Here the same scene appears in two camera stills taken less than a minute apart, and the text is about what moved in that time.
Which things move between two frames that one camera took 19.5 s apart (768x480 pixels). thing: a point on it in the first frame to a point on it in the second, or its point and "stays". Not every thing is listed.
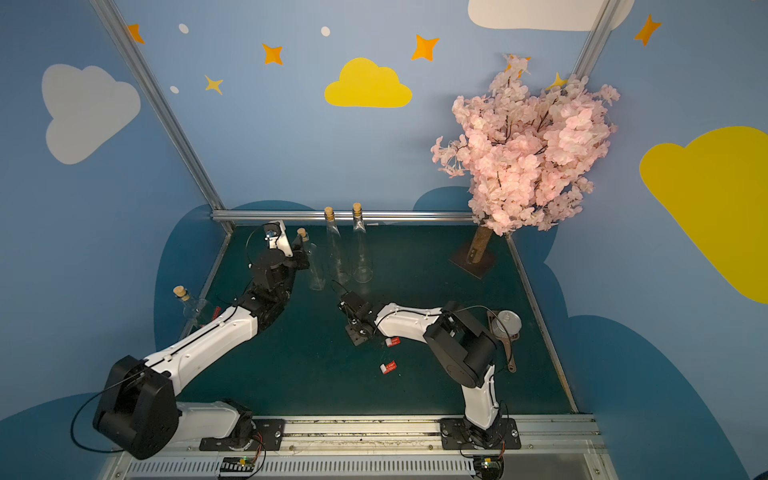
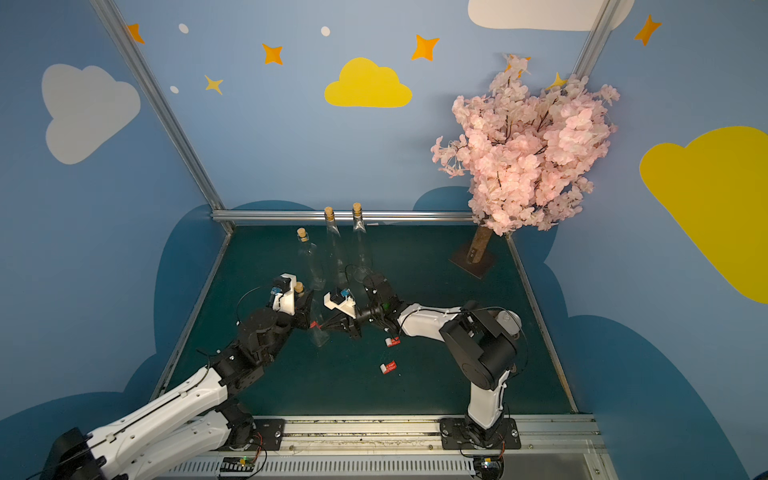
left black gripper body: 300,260 to 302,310
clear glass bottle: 317,282 stays
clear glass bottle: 363,271 stays
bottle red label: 391,342 stays
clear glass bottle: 197,310 to 318,333
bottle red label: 385,369 stays
